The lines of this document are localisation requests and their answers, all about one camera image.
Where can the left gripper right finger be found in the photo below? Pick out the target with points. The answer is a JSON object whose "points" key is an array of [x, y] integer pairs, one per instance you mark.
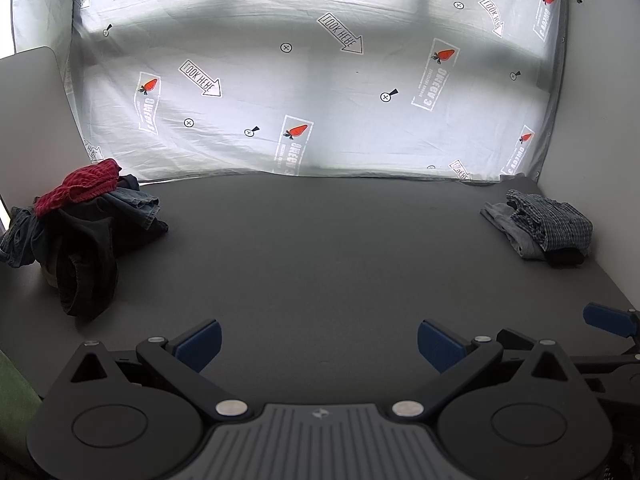
{"points": [[534, 417]]}

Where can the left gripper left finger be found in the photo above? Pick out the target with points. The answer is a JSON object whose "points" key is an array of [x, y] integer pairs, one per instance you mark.
{"points": [[131, 415]]}

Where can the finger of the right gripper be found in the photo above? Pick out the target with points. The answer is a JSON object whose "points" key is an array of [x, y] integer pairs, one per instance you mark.
{"points": [[623, 323]]}

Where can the red checkered shorts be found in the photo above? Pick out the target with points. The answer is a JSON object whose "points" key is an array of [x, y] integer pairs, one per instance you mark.
{"points": [[82, 184]]}

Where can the dark checkered folded shorts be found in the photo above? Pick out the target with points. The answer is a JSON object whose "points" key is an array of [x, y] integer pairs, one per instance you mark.
{"points": [[551, 224]]}

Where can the green fabric object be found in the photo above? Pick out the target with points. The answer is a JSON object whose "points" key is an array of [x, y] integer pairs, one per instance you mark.
{"points": [[18, 405]]}

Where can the grey folded garment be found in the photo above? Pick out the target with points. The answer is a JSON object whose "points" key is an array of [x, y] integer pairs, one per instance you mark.
{"points": [[499, 215]]}

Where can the black garment pile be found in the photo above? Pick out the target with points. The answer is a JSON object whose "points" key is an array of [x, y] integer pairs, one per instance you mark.
{"points": [[86, 287]]}

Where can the blue denim garment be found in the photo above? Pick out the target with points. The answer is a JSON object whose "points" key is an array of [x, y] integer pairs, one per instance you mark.
{"points": [[105, 227]]}

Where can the grey panel board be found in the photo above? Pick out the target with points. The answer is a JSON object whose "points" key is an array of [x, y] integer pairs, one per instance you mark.
{"points": [[40, 141]]}

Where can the white printed backdrop sheet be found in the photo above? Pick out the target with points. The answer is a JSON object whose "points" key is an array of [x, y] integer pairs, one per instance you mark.
{"points": [[445, 89]]}

